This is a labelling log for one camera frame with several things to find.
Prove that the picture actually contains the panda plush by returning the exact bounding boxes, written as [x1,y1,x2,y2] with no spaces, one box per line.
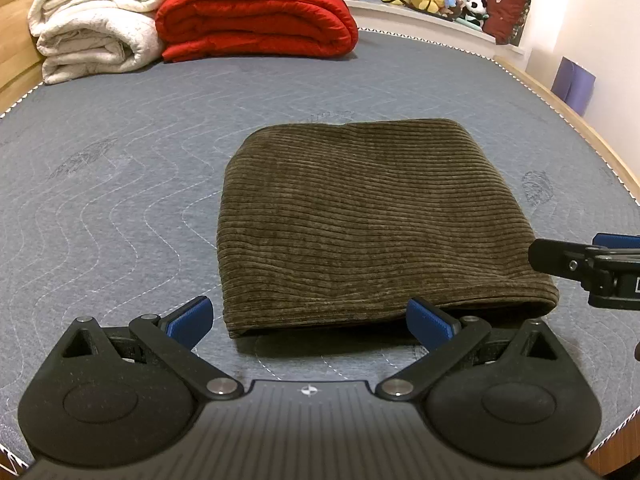
[462,0,489,28]

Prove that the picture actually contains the cream folded blanket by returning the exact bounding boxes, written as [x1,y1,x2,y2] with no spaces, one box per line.
[27,0,181,86]

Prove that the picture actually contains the purple box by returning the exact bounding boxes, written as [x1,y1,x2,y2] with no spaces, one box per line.
[551,56,597,117]

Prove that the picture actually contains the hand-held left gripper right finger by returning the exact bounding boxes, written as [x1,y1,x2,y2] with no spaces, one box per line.
[375,298,561,402]

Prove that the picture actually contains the olive corduroy pants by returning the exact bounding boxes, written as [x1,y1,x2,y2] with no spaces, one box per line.
[217,118,560,340]

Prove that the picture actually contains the white window ledge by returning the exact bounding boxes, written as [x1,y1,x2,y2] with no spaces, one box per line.
[345,0,526,58]

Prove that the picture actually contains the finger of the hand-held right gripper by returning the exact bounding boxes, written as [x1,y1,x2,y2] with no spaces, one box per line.
[528,238,616,291]
[591,233,640,260]

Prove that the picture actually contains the red folded quilt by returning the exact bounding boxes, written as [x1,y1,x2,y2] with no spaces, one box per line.
[155,0,360,63]

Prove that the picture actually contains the dark red cushion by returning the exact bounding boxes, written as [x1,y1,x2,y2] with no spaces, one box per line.
[482,0,532,46]

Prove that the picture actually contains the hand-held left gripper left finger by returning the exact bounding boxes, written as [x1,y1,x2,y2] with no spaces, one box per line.
[60,295,246,401]

